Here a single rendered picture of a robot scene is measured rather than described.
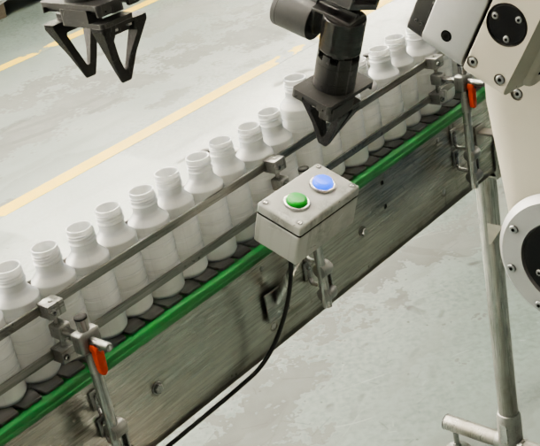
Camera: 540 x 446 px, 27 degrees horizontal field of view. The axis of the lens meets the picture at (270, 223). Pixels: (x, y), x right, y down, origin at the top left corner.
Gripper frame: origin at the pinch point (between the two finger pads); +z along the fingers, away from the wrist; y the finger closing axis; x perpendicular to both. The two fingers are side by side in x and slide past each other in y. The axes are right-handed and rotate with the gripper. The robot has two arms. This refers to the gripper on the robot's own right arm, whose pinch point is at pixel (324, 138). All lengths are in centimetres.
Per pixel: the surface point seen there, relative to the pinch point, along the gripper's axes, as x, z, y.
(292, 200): 0.9, 6.9, 6.8
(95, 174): -208, 205, -153
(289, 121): -15.2, 11.0, -12.8
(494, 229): 5, 48, -60
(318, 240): 4.9, 12.7, 4.9
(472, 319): -17, 133, -122
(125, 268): -11.8, 15.8, 26.5
